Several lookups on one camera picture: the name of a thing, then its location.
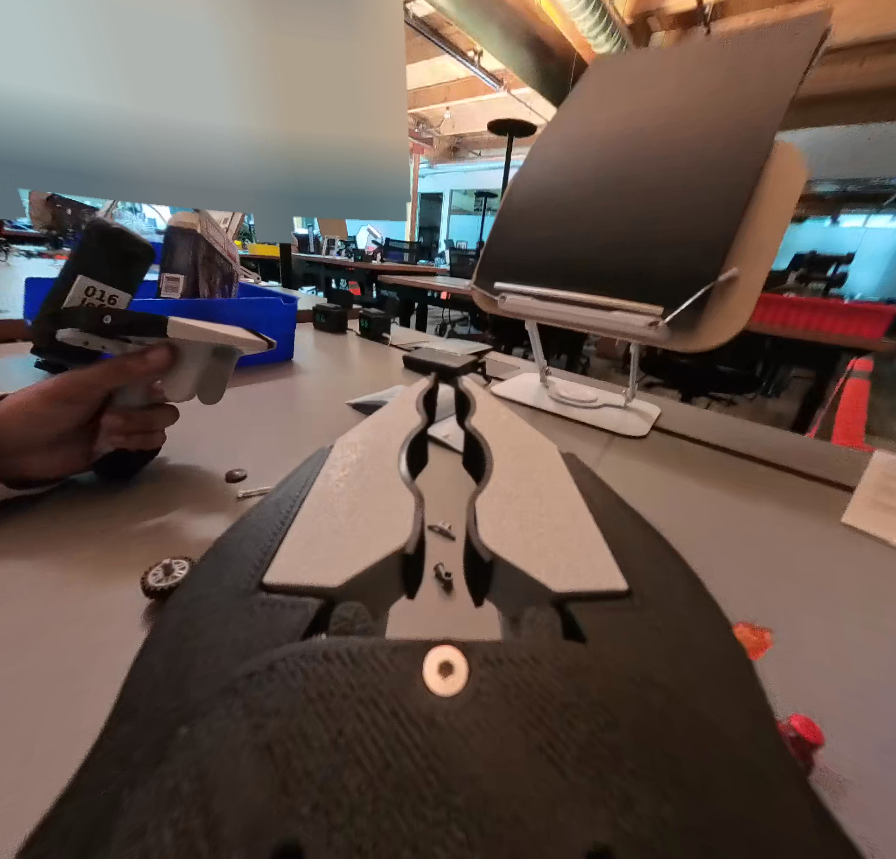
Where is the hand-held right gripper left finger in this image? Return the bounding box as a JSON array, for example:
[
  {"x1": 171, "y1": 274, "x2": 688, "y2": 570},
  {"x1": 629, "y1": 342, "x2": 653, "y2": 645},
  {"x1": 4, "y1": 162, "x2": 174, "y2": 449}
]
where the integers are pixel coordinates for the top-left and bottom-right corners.
[{"x1": 261, "y1": 375, "x2": 441, "y2": 639}]

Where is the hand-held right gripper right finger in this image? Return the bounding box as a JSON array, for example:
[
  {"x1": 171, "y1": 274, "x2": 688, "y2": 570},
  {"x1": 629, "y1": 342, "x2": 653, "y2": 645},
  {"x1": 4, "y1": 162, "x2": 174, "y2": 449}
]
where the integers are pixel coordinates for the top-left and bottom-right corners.
[{"x1": 454, "y1": 375, "x2": 631, "y2": 639}]

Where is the black floor lamp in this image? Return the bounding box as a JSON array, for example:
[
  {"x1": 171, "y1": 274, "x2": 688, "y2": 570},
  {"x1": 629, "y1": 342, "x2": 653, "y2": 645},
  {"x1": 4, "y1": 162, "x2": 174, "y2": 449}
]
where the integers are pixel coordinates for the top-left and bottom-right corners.
[{"x1": 487, "y1": 118, "x2": 539, "y2": 244}]

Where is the dark lego set box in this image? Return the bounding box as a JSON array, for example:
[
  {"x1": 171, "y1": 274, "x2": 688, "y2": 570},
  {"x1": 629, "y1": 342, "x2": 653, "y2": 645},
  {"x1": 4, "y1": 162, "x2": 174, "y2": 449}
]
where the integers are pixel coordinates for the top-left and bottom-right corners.
[{"x1": 157, "y1": 210, "x2": 245, "y2": 300}]

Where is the person's left hand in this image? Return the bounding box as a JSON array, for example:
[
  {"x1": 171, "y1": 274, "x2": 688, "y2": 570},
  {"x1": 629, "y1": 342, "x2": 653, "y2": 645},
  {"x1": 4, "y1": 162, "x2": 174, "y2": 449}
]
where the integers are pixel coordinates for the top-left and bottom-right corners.
[{"x1": 0, "y1": 344, "x2": 182, "y2": 485}]

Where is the blue plastic bin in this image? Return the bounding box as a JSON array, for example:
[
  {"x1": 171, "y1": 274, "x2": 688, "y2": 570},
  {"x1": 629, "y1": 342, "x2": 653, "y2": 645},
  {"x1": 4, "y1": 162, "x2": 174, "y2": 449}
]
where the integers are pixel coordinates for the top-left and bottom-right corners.
[{"x1": 23, "y1": 276, "x2": 298, "y2": 369}]

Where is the red lego piece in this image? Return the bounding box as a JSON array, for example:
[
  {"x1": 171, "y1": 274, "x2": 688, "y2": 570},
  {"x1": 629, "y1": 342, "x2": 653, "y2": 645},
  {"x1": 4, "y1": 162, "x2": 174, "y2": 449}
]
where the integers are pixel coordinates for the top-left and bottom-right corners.
[{"x1": 777, "y1": 713, "x2": 826, "y2": 776}]

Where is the black tablet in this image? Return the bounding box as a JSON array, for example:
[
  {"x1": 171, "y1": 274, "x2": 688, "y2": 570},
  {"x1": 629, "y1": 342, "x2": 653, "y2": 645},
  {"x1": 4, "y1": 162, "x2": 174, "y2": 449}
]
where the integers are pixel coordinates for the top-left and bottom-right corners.
[{"x1": 474, "y1": 8, "x2": 834, "y2": 314}]

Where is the black lego wheel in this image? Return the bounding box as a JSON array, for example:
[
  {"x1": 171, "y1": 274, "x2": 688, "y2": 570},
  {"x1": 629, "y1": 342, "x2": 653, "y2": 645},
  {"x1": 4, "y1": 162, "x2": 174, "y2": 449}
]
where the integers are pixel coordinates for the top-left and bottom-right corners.
[{"x1": 140, "y1": 556, "x2": 196, "y2": 601}]

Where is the red plastic bin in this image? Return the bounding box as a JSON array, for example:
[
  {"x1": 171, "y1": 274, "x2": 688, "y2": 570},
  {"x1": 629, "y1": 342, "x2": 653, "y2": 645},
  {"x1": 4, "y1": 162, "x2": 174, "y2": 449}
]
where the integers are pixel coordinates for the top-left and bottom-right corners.
[{"x1": 752, "y1": 292, "x2": 896, "y2": 342}]

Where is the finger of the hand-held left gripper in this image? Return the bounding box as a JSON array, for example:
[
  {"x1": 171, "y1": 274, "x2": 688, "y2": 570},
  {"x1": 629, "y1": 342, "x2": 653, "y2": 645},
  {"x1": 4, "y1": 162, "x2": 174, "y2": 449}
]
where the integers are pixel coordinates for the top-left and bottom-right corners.
[{"x1": 165, "y1": 315, "x2": 280, "y2": 356}]

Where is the small orange lego flame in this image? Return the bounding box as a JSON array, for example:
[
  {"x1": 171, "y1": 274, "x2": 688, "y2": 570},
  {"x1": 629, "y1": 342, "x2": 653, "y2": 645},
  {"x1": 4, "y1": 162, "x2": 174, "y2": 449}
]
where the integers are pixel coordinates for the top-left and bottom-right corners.
[{"x1": 731, "y1": 621, "x2": 774, "y2": 660}]

